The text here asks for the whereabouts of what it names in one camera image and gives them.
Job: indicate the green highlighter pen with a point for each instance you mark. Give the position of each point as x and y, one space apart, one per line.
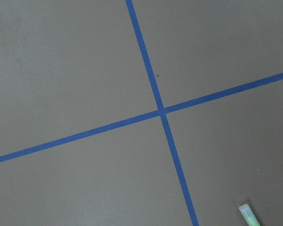
248 215

